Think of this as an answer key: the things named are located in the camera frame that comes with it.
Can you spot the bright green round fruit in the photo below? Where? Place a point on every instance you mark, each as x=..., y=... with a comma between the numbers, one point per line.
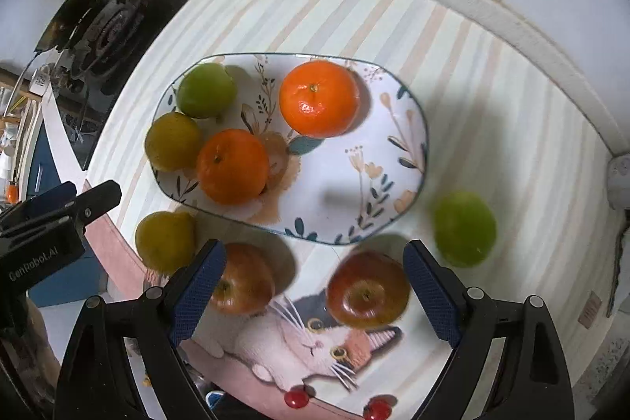
x=465, y=228
x=205, y=90

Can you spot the yellow-green round fruit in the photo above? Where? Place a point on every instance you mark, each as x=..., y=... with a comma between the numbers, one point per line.
x=165, y=240
x=172, y=142

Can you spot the striped cat print mat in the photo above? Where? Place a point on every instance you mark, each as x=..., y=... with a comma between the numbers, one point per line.
x=492, y=105

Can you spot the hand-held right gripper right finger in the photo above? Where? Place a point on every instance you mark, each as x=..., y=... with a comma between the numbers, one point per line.
x=433, y=297

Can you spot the large orange tangerine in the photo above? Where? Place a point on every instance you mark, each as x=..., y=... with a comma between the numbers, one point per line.
x=320, y=97

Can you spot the small orange tangerine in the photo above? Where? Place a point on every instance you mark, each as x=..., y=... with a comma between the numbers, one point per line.
x=232, y=166

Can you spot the floral oval plate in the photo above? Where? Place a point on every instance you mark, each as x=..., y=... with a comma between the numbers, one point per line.
x=334, y=164

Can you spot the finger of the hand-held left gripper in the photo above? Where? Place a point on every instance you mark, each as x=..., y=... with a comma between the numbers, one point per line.
x=96, y=201
x=49, y=198

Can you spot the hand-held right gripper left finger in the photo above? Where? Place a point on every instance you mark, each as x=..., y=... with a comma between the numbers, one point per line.
x=199, y=287

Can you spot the red apple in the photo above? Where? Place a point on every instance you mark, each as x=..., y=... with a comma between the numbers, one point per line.
x=246, y=282
x=366, y=292

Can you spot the black gas stove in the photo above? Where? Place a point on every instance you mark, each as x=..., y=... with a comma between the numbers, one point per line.
x=108, y=31

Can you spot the white wall socket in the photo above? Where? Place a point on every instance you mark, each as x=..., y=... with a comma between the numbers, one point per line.
x=619, y=181

